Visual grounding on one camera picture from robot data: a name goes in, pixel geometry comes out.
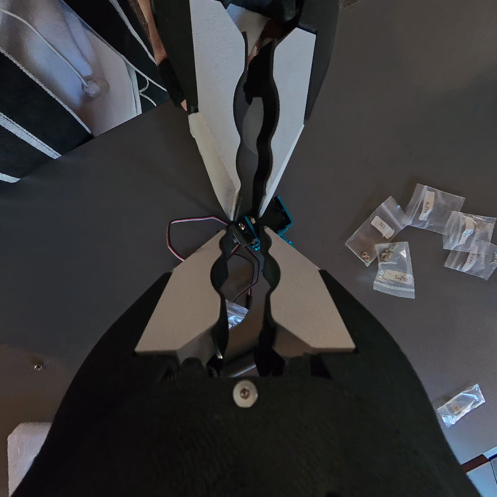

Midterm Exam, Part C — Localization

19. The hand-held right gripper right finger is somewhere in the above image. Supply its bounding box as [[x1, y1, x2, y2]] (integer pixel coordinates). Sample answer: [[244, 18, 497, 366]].
[[254, 228, 356, 376]]

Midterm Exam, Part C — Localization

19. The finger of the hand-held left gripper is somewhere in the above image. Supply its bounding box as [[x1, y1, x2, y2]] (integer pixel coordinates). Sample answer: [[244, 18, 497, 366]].
[[246, 26, 318, 217], [188, 0, 269, 223]]

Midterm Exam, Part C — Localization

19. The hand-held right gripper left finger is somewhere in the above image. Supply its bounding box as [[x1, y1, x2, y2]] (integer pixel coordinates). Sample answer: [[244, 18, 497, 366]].
[[135, 228, 231, 375]]

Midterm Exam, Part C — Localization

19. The red black white servo cable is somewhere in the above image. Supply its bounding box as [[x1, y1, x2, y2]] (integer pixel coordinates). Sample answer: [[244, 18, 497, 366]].
[[166, 215, 258, 308]]

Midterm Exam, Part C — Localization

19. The blue servo bracket assembly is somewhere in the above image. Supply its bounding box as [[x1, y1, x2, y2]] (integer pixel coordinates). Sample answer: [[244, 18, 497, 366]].
[[227, 196, 294, 254]]

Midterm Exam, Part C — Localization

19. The dark brown desk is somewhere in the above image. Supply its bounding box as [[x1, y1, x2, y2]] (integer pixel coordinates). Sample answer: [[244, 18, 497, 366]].
[[0, 0, 497, 497]]

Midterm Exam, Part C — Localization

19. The adjoining dark desk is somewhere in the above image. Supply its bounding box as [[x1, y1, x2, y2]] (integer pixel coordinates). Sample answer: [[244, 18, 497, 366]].
[[460, 446, 497, 497]]

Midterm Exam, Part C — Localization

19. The small clear screw bag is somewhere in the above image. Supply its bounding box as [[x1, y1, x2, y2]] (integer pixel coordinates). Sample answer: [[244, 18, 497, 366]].
[[442, 211, 497, 251], [436, 384, 487, 428], [403, 183, 466, 234], [227, 302, 250, 331], [373, 242, 416, 299], [444, 240, 497, 281], [345, 196, 409, 267]]

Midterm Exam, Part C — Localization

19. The person in striped shirt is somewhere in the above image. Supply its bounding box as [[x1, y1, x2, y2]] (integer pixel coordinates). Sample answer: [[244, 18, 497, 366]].
[[0, 0, 173, 184]]

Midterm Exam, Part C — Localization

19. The thin white cord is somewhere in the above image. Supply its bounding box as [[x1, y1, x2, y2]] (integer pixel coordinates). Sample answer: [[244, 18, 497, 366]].
[[131, 65, 170, 106]]

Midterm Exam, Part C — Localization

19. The white drawstring cord with bead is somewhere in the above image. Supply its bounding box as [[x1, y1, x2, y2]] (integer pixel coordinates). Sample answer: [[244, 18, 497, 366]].
[[0, 8, 112, 98]]

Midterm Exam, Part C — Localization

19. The white foam frame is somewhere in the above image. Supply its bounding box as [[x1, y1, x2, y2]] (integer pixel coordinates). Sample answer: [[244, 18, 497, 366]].
[[6, 421, 53, 497]]

